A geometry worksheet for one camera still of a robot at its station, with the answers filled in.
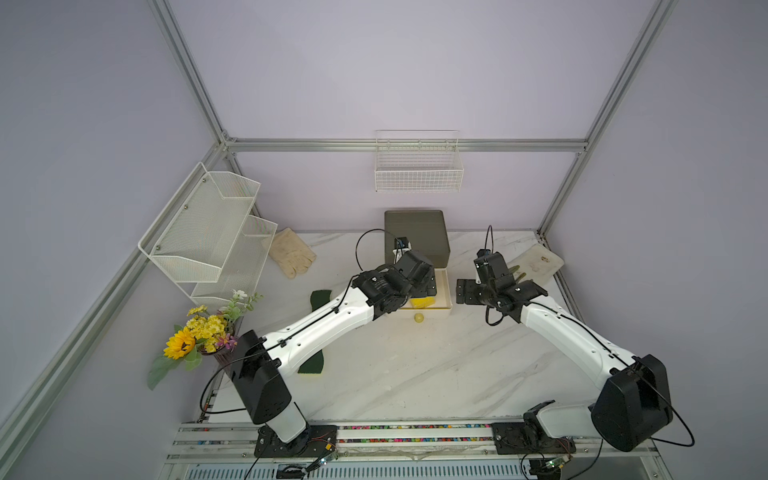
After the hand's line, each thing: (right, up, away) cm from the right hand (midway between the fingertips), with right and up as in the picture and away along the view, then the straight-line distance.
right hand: (472, 293), depth 86 cm
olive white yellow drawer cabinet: (-13, +19, +9) cm, 25 cm away
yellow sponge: (-14, -3, +3) cm, 15 cm away
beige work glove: (-63, +12, +28) cm, 70 cm away
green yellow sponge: (-46, -20, -3) cm, 50 cm away
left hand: (-18, +4, -8) cm, 20 cm away
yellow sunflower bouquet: (-66, -7, -20) cm, 69 cm away
